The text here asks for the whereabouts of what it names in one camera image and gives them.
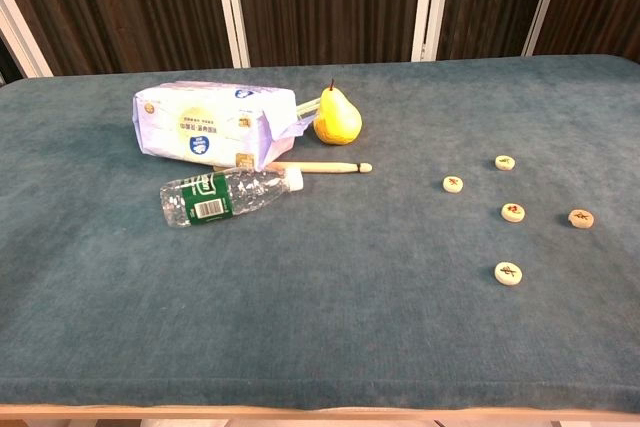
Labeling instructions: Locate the wooden stick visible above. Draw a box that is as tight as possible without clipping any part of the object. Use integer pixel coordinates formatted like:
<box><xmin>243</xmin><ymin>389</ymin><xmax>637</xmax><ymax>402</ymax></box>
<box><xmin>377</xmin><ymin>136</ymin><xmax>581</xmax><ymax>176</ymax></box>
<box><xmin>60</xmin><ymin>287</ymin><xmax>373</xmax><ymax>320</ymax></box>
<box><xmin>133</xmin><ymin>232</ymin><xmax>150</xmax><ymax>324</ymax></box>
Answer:
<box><xmin>212</xmin><ymin>161</ymin><xmax>374</xmax><ymax>176</ymax></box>

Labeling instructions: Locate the yellow pear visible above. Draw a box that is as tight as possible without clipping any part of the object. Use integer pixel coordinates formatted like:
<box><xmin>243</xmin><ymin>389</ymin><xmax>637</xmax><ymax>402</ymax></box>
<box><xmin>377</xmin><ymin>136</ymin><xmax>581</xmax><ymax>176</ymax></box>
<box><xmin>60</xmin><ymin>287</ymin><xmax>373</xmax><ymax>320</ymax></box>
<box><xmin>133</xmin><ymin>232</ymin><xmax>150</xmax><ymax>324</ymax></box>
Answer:
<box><xmin>312</xmin><ymin>78</ymin><xmax>363</xmax><ymax>147</ymax></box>

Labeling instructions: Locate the clear plastic bottle green label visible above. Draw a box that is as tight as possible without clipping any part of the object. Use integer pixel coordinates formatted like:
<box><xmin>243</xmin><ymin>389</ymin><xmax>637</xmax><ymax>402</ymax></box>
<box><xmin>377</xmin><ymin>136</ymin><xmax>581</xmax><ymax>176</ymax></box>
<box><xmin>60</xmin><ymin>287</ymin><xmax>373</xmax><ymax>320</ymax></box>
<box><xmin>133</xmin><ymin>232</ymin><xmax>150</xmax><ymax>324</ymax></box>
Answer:
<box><xmin>159</xmin><ymin>167</ymin><xmax>305</xmax><ymax>229</ymax></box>

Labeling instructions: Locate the blue-green table cloth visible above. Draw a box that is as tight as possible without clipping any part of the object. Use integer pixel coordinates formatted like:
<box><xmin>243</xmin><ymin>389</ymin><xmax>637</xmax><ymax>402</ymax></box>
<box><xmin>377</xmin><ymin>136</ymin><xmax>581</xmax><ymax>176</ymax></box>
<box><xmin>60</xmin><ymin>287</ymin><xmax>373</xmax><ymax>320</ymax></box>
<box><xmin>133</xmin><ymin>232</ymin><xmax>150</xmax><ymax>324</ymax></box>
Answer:
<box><xmin>0</xmin><ymin>53</ymin><xmax>640</xmax><ymax>411</ymax></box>

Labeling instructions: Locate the purple white tissue pack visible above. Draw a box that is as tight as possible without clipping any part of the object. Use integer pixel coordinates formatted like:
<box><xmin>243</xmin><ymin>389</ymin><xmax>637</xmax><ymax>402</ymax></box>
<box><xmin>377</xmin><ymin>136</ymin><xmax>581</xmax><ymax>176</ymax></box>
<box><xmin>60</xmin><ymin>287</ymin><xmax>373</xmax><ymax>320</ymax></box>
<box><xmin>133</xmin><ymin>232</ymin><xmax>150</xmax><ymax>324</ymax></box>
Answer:
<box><xmin>132</xmin><ymin>80</ymin><xmax>317</xmax><ymax>173</ymax></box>

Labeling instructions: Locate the wooden table edge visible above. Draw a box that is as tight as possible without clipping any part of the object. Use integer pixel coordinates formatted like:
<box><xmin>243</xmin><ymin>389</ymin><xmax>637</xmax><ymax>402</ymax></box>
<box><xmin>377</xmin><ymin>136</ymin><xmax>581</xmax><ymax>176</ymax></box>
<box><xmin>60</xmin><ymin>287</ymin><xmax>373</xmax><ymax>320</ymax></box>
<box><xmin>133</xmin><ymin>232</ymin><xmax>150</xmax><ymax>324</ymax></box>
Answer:
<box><xmin>0</xmin><ymin>402</ymin><xmax>640</xmax><ymax>423</ymax></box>

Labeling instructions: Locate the white metal frame post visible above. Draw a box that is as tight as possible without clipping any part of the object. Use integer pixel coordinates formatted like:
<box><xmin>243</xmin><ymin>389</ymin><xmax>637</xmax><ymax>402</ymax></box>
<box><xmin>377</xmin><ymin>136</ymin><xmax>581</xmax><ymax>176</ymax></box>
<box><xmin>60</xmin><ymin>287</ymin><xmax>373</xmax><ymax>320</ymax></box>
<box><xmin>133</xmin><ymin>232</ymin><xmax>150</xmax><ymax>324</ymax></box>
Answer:
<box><xmin>211</xmin><ymin>0</ymin><xmax>251</xmax><ymax>69</ymax></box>
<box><xmin>410</xmin><ymin>0</ymin><xmax>454</xmax><ymax>63</ymax></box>
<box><xmin>0</xmin><ymin>0</ymin><xmax>54</xmax><ymax>79</ymax></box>
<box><xmin>521</xmin><ymin>0</ymin><xmax>570</xmax><ymax>57</ymax></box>

